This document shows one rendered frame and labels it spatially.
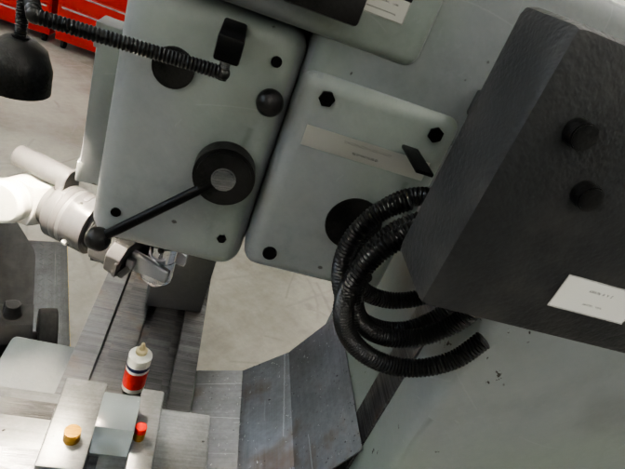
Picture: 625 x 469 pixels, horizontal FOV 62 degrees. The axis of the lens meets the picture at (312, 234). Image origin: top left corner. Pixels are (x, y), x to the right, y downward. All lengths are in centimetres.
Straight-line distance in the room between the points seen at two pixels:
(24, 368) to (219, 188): 68
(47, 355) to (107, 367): 16
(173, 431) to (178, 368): 21
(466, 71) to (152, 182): 37
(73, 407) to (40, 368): 31
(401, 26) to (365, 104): 8
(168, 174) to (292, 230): 16
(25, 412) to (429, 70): 73
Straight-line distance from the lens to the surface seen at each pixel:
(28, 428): 90
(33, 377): 116
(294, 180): 61
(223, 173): 59
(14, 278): 180
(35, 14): 52
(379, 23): 57
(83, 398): 88
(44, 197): 88
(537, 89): 35
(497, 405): 74
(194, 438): 91
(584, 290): 44
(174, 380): 107
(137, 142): 63
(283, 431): 103
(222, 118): 60
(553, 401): 77
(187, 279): 116
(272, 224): 64
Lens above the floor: 172
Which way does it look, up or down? 29 degrees down
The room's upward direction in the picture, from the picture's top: 22 degrees clockwise
